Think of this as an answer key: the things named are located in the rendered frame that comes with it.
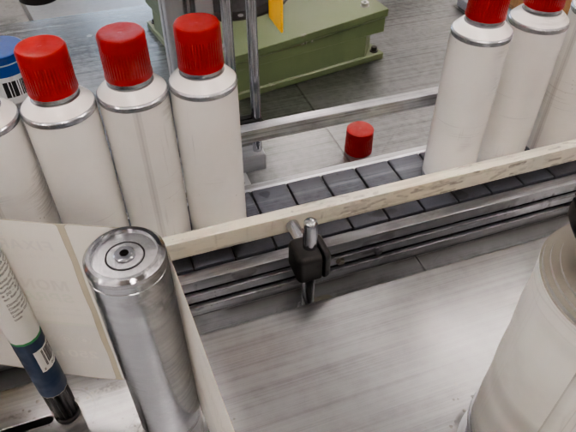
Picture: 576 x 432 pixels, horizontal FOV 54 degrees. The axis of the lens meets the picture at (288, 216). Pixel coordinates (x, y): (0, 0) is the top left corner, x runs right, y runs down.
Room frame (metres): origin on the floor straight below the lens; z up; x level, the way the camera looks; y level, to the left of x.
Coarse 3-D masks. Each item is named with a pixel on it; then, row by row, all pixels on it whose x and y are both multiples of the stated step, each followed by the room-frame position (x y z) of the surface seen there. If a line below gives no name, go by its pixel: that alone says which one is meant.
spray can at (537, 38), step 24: (528, 0) 0.48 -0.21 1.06; (552, 0) 0.47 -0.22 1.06; (528, 24) 0.47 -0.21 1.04; (552, 24) 0.46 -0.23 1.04; (528, 48) 0.46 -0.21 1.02; (552, 48) 0.46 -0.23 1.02; (504, 72) 0.47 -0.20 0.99; (528, 72) 0.46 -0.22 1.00; (504, 96) 0.47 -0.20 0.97; (528, 96) 0.46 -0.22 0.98; (504, 120) 0.46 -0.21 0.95; (528, 120) 0.46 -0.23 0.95; (504, 144) 0.46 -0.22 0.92
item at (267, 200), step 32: (416, 160) 0.49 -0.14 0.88; (256, 192) 0.43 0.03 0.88; (288, 192) 0.43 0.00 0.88; (320, 192) 0.43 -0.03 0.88; (448, 192) 0.43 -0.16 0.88; (480, 192) 0.43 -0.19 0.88; (320, 224) 0.39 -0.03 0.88; (352, 224) 0.39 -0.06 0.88; (192, 256) 0.35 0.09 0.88; (224, 256) 0.35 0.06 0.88
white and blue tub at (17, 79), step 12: (0, 36) 0.74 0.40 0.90; (12, 36) 0.74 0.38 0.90; (0, 48) 0.70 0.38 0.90; (12, 48) 0.70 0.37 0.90; (0, 60) 0.68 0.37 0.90; (12, 60) 0.68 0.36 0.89; (0, 72) 0.67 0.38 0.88; (12, 72) 0.68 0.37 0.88; (0, 84) 0.67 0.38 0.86; (12, 84) 0.68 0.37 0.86; (24, 84) 0.69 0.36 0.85; (0, 96) 0.67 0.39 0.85; (12, 96) 0.67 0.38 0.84; (24, 96) 0.68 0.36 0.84
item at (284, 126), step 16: (400, 96) 0.48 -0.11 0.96; (416, 96) 0.48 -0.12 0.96; (432, 96) 0.49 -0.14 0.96; (304, 112) 0.45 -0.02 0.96; (320, 112) 0.45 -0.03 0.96; (336, 112) 0.45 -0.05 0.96; (352, 112) 0.46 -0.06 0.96; (368, 112) 0.46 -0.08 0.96; (384, 112) 0.47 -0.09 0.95; (256, 128) 0.43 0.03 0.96; (272, 128) 0.43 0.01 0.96; (288, 128) 0.44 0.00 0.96; (304, 128) 0.44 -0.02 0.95; (320, 128) 0.45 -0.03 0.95; (112, 160) 0.38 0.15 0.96
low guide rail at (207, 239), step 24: (456, 168) 0.43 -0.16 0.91; (480, 168) 0.43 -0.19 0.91; (504, 168) 0.44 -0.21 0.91; (528, 168) 0.45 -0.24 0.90; (360, 192) 0.39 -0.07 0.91; (384, 192) 0.39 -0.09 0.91; (408, 192) 0.40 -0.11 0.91; (432, 192) 0.41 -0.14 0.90; (264, 216) 0.36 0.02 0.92; (288, 216) 0.36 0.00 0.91; (312, 216) 0.37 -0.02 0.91; (336, 216) 0.38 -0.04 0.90; (168, 240) 0.33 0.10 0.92; (192, 240) 0.33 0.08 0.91; (216, 240) 0.34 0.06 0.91; (240, 240) 0.35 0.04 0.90
